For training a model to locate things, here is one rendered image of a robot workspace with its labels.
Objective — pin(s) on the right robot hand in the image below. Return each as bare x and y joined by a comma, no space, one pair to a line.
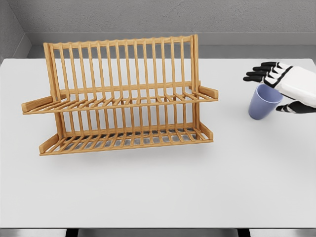
296,82

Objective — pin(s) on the wooden two-tier dish rack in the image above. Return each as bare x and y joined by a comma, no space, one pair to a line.
118,96

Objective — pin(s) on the blue plastic cup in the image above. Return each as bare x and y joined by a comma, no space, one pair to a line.
262,105

